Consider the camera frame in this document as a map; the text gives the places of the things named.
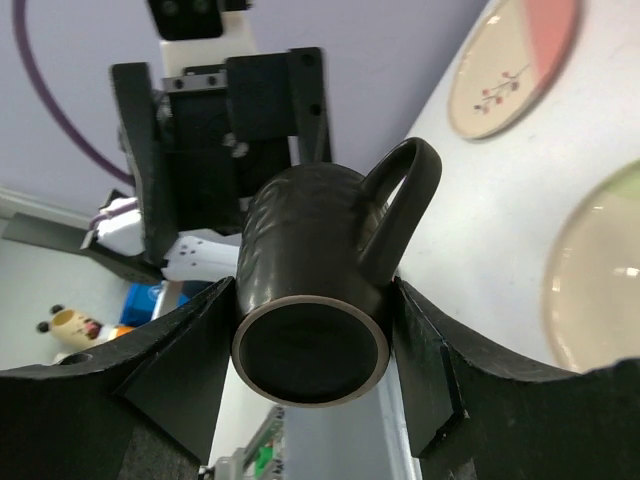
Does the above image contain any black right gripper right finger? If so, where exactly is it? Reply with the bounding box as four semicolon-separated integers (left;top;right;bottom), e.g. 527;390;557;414
393;280;639;479

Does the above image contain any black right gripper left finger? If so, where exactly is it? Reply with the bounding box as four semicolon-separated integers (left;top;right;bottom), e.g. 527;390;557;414
1;278;235;479

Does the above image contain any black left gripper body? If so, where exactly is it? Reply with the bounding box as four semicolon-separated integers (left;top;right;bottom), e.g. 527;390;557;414
110;47;332;265

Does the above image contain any dark brown tumbler cup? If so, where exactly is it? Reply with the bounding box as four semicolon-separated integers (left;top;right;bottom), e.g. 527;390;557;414
231;137;442;407

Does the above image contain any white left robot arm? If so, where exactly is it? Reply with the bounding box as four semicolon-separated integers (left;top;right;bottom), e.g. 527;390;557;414
81;47;332;284

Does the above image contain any cream bear-shaped mug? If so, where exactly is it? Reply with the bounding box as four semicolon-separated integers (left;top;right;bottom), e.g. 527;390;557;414
36;304;104;350

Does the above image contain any green and cream plate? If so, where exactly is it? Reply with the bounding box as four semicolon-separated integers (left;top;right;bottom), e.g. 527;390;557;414
541;162;639;372

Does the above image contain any pink and cream plate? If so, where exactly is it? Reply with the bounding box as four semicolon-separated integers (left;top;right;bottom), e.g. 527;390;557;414
447;0;582;140

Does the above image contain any aluminium mounting rail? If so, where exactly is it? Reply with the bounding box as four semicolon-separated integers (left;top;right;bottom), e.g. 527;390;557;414
199;399;426;480

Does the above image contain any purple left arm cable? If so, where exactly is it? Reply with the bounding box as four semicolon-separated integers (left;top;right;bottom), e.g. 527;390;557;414
12;0;136;186

